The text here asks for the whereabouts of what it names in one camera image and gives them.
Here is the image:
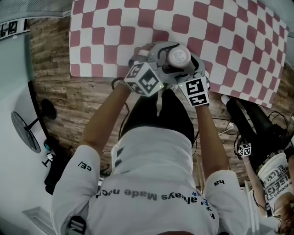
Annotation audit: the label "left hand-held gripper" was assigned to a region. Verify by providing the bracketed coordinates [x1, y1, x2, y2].
[123, 41, 182, 97]

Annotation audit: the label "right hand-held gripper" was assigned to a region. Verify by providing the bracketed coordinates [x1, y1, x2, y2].
[175, 54, 210, 108]

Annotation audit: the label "cream ceramic mug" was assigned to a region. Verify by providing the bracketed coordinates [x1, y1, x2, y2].
[165, 44, 192, 69]

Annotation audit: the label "person's left forearm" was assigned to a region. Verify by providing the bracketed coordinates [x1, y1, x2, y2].
[79, 84, 132, 161]

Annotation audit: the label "person's right forearm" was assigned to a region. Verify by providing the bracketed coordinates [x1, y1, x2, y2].
[194, 105, 231, 184]

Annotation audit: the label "person's left hand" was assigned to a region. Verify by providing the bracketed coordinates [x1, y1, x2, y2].
[134, 43, 154, 57]

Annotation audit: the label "person's black trousers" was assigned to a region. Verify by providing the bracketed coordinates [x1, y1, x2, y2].
[119, 88, 196, 150]

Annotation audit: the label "red white checkered tablecloth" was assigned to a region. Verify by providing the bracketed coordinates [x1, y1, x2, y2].
[68, 0, 290, 109]

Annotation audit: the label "person's white printed t-shirt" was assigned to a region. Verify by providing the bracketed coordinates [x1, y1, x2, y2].
[51, 127, 253, 235]

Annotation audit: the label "white venetian blinds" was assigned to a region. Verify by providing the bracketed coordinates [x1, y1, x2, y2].
[23, 0, 72, 18]

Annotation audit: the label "black bag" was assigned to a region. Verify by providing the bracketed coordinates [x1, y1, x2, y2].
[43, 137, 78, 196]

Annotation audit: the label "small black stand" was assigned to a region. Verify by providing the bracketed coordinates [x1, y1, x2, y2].
[41, 153, 55, 168]

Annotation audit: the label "round black marble side table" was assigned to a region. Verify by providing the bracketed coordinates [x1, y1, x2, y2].
[11, 98, 57, 154]

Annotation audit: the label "grey harness buckle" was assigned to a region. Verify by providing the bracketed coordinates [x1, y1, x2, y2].
[68, 215, 87, 235]

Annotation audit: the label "white panelled cabinet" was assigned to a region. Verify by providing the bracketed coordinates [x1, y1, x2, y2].
[22, 206, 57, 235]

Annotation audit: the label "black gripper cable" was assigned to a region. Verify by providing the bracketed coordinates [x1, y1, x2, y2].
[111, 77, 130, 141]

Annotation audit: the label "white floor cable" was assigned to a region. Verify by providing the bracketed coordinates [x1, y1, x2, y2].
[218, 121, 240, 136]

